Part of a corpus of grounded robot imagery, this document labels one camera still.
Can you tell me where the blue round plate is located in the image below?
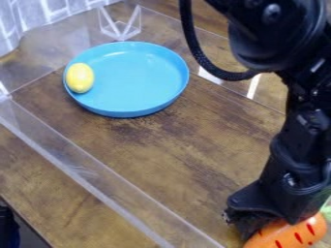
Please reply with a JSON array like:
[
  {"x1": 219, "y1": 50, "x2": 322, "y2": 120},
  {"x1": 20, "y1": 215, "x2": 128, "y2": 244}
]
[{"x1": 61, "y1": 42, "x2": 189, "y2": 118}]

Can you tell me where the clear acrylic tray wall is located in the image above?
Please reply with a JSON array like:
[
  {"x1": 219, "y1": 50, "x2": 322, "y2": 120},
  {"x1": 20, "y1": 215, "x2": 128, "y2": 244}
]
[{"x1": 0, "y1": 97, "x2": 224, "y2": 248}]

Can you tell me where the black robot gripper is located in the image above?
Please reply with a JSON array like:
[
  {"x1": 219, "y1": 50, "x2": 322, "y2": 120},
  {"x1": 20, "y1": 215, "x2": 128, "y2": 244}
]
[{"x1": 223, "y1": 151, "x2": 331, "y2": 241}]

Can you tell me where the white lattice curtain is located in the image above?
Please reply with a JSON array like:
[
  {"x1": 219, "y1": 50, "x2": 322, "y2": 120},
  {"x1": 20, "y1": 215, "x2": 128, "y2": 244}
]
[{"x1": 0, "y1": 0, "x2": 120, "y2": 57}]

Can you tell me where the yellow toy lemon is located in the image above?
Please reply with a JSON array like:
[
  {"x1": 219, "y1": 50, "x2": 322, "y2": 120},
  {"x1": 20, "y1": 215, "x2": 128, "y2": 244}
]
[{"x1": 65, "y1": 63, "x2": 95, "y2": 94}]

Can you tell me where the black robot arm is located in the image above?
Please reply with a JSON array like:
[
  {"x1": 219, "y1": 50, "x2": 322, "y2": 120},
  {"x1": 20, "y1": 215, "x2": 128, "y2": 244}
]
[{"x1": 207, "y1": 0, "x2": 331, "y2": 238}]

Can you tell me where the orange toy carrot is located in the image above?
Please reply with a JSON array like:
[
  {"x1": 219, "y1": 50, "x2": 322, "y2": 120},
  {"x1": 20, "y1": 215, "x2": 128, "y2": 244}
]
[{"x1": 243, "y1": 205, "x2": 331, "y2": 248}]

